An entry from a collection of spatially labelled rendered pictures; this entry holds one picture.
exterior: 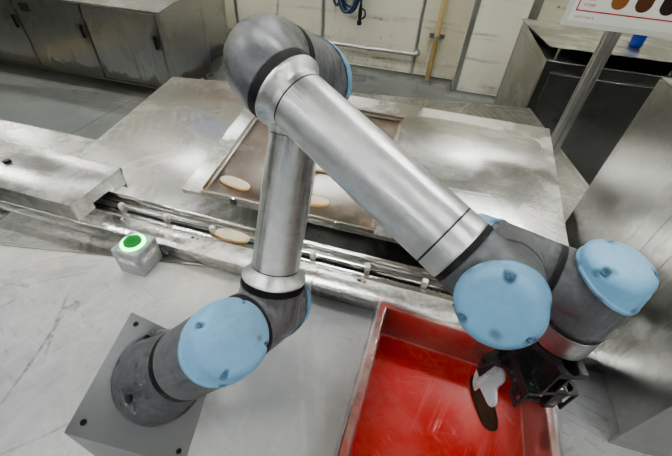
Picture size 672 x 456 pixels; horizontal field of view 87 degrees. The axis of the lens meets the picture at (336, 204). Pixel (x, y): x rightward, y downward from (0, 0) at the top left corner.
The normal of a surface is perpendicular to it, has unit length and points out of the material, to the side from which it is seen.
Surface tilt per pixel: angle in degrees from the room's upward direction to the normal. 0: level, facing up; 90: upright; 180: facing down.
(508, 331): 64
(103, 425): 44
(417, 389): 0
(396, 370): 0
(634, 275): 1
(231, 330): 40
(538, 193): 10
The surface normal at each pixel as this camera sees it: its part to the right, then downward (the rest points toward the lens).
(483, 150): 0.00, -0.64
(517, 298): -0.46, 0.14
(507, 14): -0.27, 0.62
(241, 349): 0.66, -0.48
